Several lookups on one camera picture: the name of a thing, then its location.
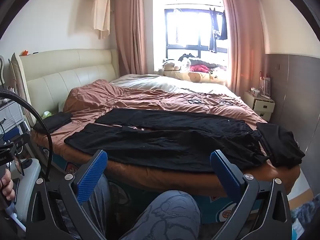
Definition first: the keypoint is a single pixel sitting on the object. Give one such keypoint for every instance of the black and white plush toy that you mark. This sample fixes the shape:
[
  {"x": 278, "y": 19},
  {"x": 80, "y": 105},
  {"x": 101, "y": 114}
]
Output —
[{"x": 186, "y": 60}]

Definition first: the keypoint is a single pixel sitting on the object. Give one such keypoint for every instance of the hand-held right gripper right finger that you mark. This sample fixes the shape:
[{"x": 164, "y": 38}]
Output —
[{"x": 228, "y": 180}]

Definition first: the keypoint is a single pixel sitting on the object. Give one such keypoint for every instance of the black pants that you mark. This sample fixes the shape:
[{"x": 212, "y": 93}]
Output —
[{"x": 162, "y": 140}]

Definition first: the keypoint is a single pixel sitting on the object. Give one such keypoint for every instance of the folded black garment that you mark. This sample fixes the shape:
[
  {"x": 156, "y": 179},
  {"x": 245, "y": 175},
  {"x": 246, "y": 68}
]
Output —
[
  {"x": 280, "y": 142},
  {"x": 55, "y": 121}
]

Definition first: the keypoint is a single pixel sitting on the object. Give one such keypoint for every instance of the hanging cream shirt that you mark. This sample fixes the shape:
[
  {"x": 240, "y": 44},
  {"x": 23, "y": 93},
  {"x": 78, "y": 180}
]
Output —
[{"x": 101, "y": 10}]

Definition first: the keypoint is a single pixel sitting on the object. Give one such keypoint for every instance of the hanging dark clothes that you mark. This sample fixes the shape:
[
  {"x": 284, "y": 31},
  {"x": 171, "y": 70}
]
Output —
[{"x": 215, "y": 35}]

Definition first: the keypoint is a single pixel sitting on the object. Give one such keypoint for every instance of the person's knee grey trousers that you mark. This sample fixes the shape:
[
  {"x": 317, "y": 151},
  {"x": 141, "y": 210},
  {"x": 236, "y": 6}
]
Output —
[{"x": 170, "y": 215}]

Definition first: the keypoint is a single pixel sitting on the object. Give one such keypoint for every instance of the person's left hand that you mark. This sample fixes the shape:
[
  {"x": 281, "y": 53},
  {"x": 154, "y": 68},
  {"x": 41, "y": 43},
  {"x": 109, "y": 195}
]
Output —
[{"x": 7, "y": 185}]

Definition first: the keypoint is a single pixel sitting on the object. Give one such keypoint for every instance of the pink curtain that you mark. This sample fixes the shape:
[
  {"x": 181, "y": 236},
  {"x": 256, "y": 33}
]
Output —
[
  {"x": 132, "y": 30},
  {"x": 240, "y": 42}
]

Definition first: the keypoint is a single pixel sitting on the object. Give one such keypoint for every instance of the bear print pillow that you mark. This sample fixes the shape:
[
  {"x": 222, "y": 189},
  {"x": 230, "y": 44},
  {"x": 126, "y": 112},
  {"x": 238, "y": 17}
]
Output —
[{"x": 195, "y": 76}]

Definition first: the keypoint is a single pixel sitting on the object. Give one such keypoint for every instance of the person's left leg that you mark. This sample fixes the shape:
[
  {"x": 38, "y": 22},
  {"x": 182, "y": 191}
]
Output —
[{"x": 101, "y": 197}]

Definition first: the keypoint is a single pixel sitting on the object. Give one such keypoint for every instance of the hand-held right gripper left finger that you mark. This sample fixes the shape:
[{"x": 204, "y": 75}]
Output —
[{"x": 92, "y": 177}]

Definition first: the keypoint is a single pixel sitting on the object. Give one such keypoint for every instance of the red cloth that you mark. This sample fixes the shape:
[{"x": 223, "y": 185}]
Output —
[{"x": 200, "y": 68}]

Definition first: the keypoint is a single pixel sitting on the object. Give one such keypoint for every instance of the beige cushion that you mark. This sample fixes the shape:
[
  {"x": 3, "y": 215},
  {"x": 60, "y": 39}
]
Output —
[{"x": 20, "y": 85}]

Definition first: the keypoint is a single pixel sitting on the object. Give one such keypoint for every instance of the grey shaggy rug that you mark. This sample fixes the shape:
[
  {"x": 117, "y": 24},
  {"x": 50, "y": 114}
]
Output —
[{"x": 307, "y": 220}]

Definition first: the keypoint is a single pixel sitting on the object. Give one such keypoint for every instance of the brown blanket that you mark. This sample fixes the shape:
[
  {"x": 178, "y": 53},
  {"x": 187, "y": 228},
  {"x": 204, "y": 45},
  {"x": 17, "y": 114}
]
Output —
[{"x": 150, "y": 97}]

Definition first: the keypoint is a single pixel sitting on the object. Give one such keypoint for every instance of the bed base with cartoon print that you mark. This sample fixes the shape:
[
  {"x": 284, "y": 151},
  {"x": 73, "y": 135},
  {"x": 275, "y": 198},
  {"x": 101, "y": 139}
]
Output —
[{"x": 217, "y": 205}]

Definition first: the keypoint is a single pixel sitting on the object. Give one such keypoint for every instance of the green tissue pack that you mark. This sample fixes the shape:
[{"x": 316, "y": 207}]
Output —
[{"x": 46, "y": 115}]

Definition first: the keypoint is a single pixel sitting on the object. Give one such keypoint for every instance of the cream leather headboard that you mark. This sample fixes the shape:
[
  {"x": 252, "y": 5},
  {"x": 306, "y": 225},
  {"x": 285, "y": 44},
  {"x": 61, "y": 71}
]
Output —
[{"x": 75, "y": 72}]

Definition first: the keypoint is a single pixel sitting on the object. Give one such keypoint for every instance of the cream nightstand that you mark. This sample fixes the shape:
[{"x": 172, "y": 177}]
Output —
[{"x": 260, "y": 107}]

